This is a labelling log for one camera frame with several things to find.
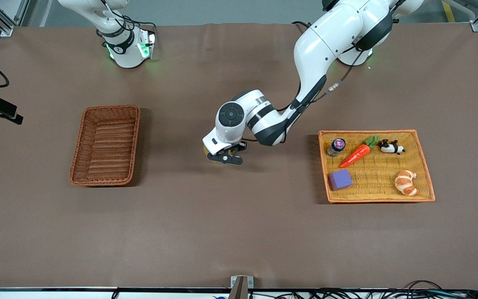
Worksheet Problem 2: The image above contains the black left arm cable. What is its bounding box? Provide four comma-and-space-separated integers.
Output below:
278, 62, 356, 113

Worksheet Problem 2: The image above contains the toy croissant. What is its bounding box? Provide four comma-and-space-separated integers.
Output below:
394, 169, 419, 196

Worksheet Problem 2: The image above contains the small dark-capped bottle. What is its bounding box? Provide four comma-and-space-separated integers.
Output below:
327, 137, 346, 157

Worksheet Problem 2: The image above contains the brown table mat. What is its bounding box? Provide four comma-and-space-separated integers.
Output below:
0, 22, 478, 290

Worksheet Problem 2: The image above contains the black white panda toy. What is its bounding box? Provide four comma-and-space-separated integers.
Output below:
377, 139, 405, 155

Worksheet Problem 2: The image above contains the black cable bundle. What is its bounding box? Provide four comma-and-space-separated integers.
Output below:
110, 280, 478, 299

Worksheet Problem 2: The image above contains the orange wicker tray basket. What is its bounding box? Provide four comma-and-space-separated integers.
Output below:
318, 129, 436, 203

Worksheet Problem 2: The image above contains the orange toy carrot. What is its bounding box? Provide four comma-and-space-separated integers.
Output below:
339, 135, 380, 169

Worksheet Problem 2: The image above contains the clear yellowish tape roll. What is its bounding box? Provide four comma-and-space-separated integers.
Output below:
203, 142, 242, 166

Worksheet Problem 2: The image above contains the purple cube block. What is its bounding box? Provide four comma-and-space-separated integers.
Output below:
329, 168, 354, 191

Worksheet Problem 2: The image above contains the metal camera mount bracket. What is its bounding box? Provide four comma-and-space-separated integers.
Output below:
227, 275, 254, 299

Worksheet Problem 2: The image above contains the brown wicker basket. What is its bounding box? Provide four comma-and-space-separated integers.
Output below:
69, 105, 141, 187

